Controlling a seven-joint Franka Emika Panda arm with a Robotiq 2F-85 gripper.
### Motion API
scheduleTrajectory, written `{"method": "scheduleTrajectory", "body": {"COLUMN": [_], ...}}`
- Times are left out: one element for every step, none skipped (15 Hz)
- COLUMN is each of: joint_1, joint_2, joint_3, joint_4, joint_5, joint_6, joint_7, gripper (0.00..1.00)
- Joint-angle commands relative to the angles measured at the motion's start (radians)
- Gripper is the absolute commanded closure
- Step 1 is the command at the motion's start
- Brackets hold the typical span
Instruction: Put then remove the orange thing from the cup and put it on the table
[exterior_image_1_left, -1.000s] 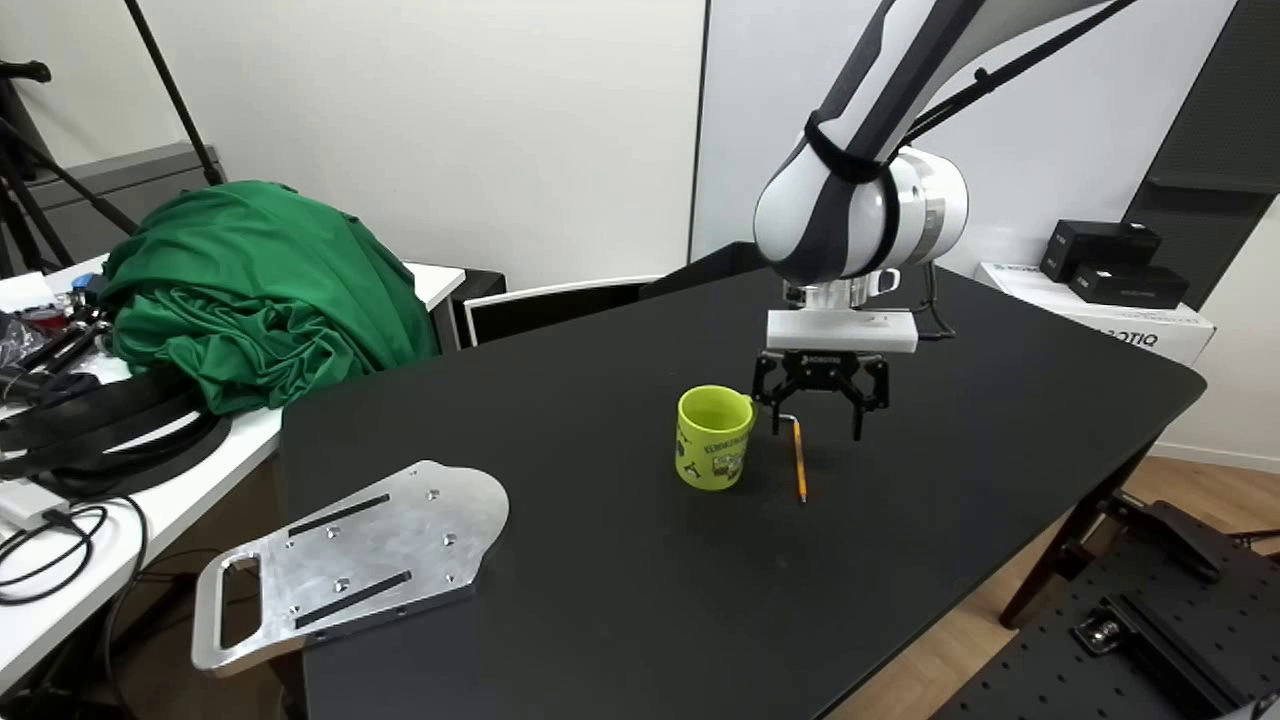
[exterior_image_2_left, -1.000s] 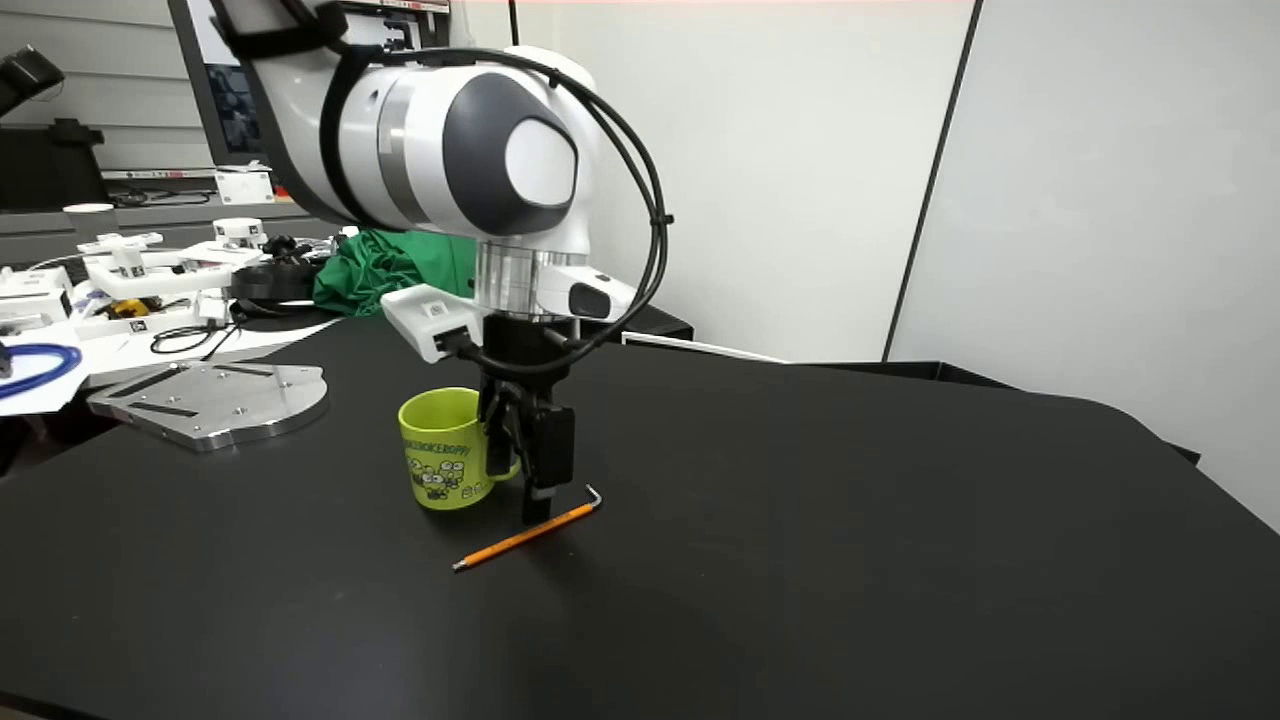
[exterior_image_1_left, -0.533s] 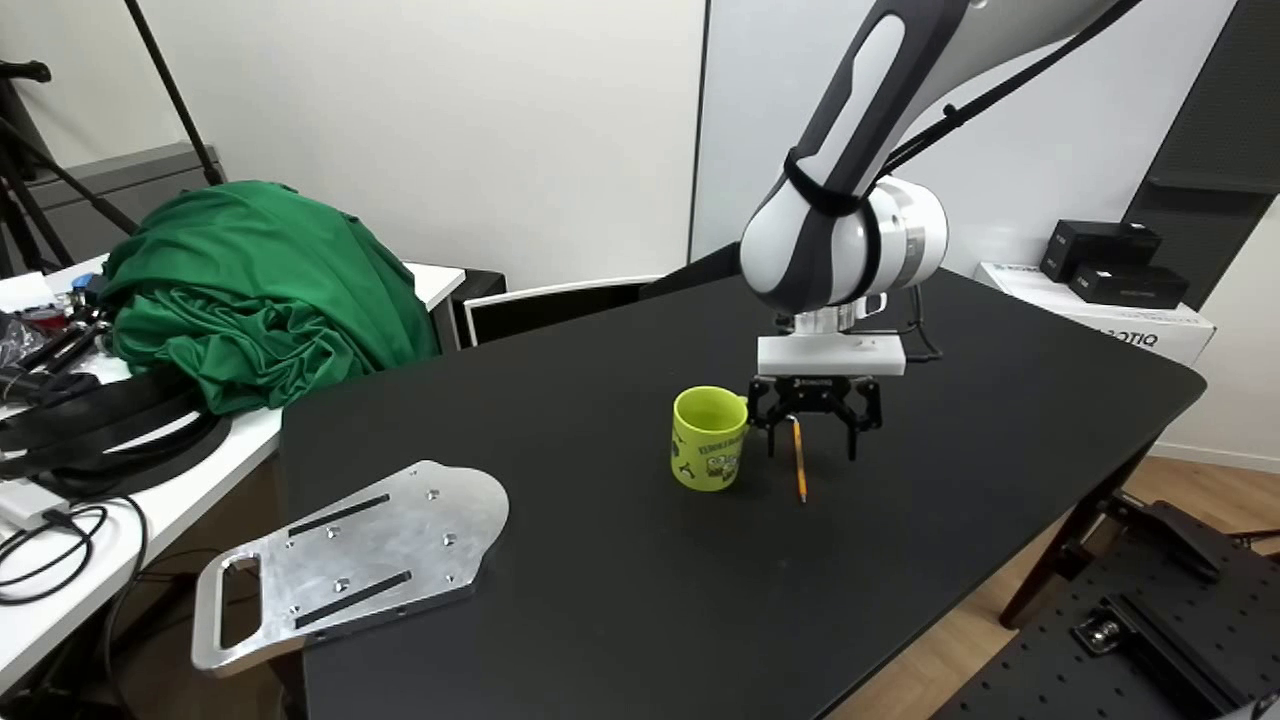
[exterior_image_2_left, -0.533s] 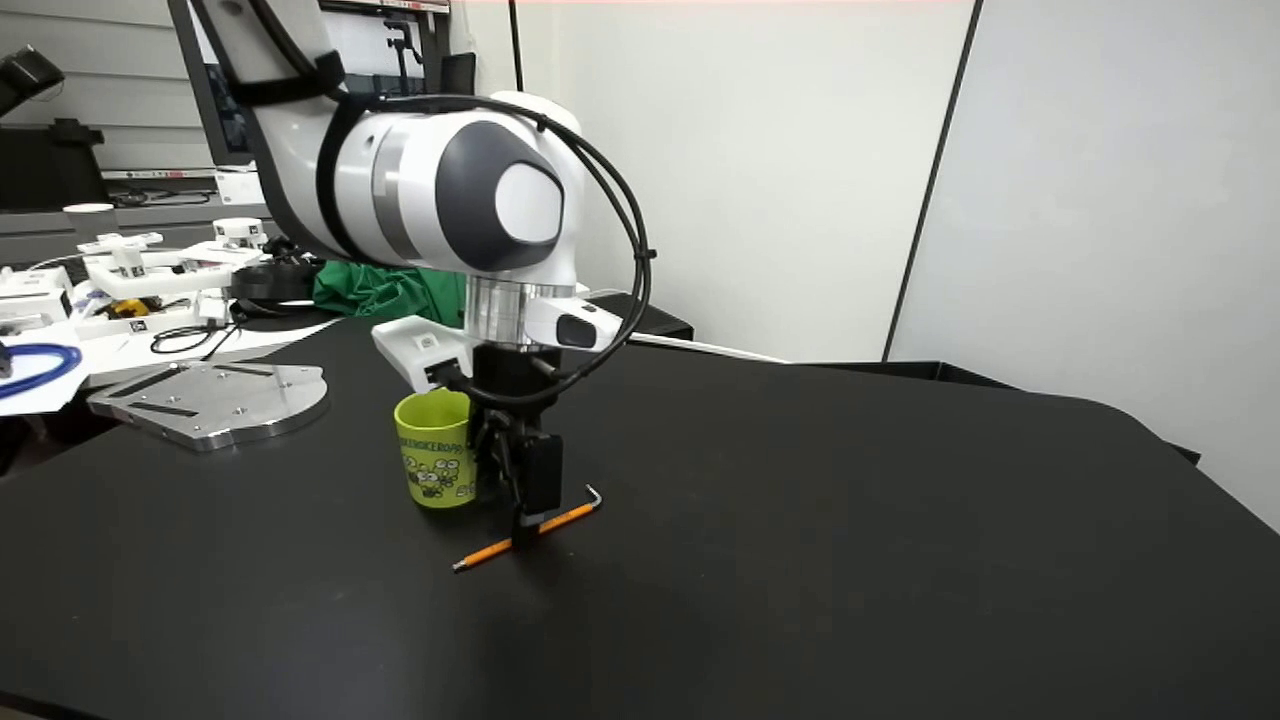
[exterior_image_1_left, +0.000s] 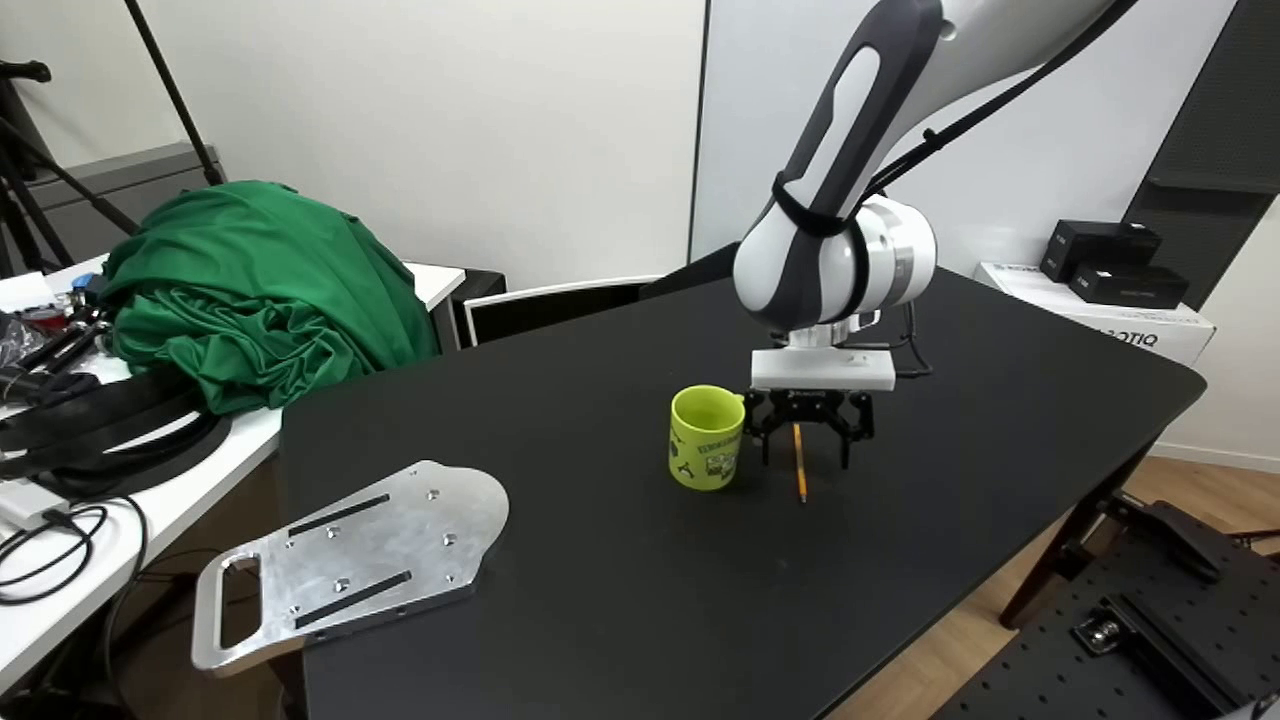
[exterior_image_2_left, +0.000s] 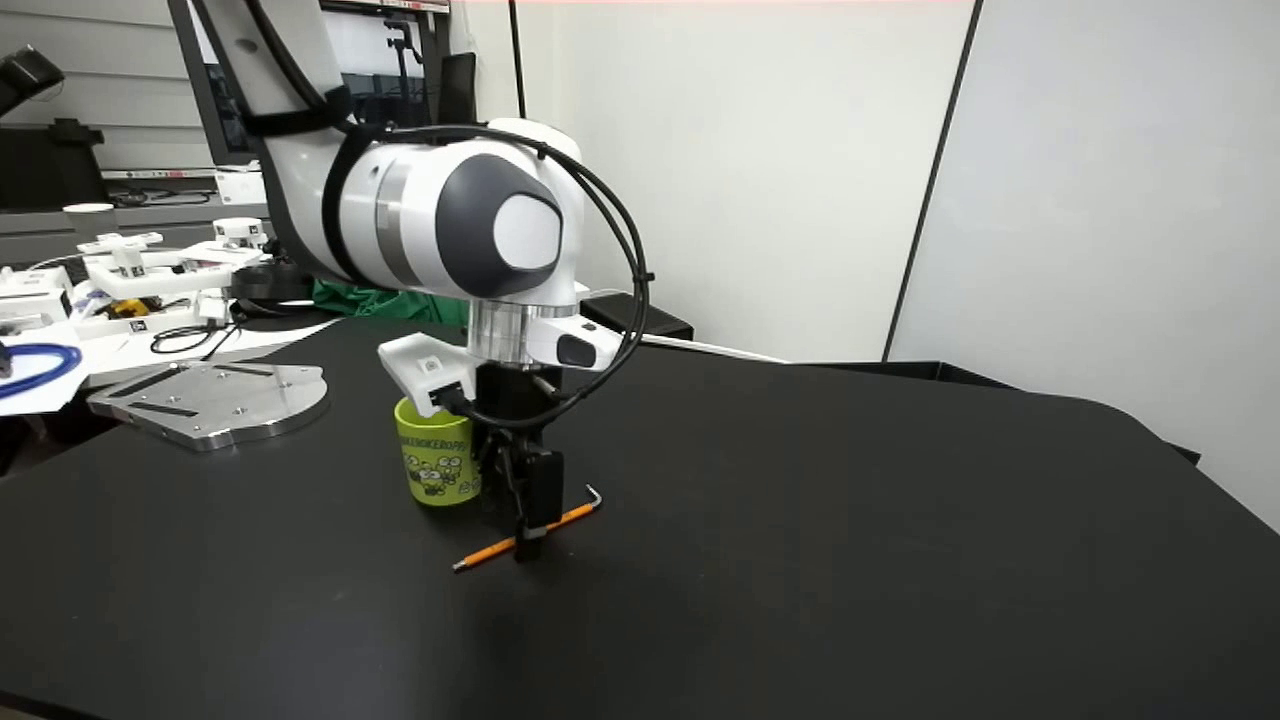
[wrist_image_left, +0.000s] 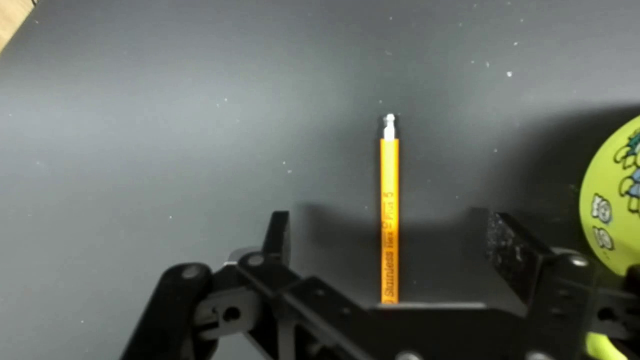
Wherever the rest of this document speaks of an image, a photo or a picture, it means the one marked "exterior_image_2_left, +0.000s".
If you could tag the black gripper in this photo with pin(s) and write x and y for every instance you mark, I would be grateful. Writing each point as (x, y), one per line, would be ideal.
(512, 403)

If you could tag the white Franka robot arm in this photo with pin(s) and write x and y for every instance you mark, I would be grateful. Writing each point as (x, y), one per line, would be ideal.
(414, 220)

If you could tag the yellow green printed mug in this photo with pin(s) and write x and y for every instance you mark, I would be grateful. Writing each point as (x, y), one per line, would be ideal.
(439, 463)

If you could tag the small black box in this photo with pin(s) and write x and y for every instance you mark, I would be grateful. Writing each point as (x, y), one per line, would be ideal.
(661, 323)

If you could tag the white edged black board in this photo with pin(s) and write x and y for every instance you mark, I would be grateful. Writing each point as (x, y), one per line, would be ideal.
(720, 349)

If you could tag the silver metal mounting plate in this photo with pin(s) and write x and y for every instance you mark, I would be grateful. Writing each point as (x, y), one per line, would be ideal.
(213, 403)

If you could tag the white side desk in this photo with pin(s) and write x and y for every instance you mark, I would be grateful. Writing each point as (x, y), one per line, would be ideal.
(120, 349)

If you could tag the thin black stand pole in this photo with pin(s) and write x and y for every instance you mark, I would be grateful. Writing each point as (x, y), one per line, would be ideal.
(519, 53)

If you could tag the white plastic printed parts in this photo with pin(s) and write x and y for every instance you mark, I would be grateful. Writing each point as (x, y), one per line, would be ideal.
(127, 261)

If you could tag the black framed monitor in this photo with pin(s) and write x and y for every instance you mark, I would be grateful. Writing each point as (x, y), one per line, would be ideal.
(385, 53)

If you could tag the grey counter cabinet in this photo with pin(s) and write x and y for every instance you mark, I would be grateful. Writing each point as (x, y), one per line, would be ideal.
(120, 220)

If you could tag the black bag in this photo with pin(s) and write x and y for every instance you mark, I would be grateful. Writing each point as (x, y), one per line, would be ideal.
(46, 165)

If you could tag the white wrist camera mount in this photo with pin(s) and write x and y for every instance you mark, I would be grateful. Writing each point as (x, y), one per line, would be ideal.
(427, 366)

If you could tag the thin black wall strip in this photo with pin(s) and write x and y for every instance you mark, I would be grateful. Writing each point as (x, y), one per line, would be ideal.
(934, 180)

